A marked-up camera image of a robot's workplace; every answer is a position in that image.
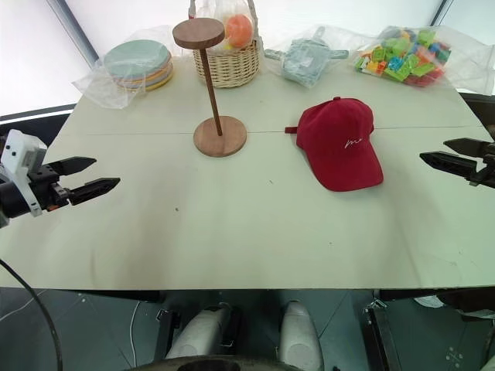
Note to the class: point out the clear plastic bag around denim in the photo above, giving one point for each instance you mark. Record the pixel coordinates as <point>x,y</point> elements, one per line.
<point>357,42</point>

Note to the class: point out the white robot leg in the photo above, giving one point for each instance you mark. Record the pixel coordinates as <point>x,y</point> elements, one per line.
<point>299,336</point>
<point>197,332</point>

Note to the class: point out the white left robot leg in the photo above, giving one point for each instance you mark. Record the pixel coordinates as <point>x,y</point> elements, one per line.
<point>197,332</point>

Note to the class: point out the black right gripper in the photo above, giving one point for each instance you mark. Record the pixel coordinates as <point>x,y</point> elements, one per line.
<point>488,170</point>

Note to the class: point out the wooden hat stand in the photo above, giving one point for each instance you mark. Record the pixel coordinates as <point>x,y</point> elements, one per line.
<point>220,141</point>

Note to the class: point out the woven wicker basket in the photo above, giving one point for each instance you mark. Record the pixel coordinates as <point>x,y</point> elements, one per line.
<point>232,69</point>

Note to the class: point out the clear plastic bag in basket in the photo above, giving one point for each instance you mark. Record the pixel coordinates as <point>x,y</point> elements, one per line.
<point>220,15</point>

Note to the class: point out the grey item in plastic bag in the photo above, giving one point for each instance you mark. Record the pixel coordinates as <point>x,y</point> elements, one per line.
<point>305,62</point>

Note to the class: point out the clear plastic bag under plates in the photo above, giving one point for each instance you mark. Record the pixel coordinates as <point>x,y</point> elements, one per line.
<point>100,92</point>

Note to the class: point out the red baseball cap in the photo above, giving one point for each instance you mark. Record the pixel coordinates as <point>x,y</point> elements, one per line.
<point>336,154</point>

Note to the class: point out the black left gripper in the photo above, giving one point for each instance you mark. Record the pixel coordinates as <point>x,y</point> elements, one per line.
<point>48,185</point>

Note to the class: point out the orange plate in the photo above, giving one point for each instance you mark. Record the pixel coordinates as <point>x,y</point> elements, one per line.
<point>168,68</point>

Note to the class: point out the mint green plate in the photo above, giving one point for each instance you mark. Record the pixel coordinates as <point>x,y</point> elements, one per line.
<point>135,58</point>

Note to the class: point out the yellow plate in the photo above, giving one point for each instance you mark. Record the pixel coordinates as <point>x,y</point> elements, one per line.
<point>162,83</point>

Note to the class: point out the white right robot leg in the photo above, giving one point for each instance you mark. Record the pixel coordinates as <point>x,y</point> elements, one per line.
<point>299,336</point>

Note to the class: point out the clear bag of toy blocks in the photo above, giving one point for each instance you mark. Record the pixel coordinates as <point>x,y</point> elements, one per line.
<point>406,58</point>

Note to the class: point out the orange toy fruit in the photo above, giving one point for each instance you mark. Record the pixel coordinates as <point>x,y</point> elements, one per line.
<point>239,31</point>

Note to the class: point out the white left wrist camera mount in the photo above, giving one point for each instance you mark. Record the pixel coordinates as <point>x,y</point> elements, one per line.
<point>19,150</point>

